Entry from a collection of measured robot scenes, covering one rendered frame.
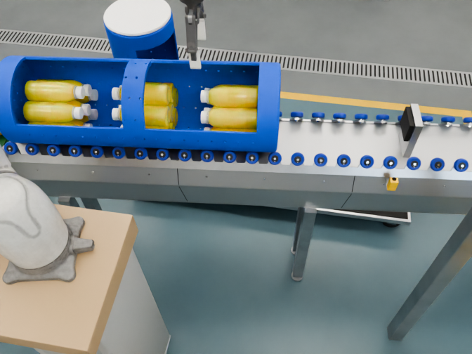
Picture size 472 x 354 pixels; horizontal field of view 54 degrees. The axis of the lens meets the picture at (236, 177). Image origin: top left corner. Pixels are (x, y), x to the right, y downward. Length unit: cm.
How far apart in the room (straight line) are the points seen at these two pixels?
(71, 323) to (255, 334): 120
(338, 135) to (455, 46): 225
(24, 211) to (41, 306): 28
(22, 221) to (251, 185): 80
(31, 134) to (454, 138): 141
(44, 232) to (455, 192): 128
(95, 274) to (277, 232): 141
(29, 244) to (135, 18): 117
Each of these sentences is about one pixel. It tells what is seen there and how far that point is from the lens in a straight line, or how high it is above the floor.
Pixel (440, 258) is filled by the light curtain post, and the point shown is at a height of 73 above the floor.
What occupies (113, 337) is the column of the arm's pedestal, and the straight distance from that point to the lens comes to 150.
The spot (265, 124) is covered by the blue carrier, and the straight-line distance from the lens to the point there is 138.
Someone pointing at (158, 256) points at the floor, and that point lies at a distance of 246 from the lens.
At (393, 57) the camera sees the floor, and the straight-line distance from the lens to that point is 358.
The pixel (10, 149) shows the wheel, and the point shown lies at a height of 97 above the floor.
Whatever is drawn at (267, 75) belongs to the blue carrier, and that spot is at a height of 123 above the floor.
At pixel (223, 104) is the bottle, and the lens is 146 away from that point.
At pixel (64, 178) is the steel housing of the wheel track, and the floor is 85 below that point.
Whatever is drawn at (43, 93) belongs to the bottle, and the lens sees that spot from 161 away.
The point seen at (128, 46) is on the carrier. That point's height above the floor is 98.
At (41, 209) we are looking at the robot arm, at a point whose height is 129.
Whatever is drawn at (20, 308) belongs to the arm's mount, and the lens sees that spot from 129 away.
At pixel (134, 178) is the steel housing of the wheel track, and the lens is 166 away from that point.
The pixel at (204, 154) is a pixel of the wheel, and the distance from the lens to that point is 154.
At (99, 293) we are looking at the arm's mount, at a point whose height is 107.
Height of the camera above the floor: 216
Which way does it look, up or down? 53 degrees down
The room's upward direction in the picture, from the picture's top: 2 degrees counter-clockwise
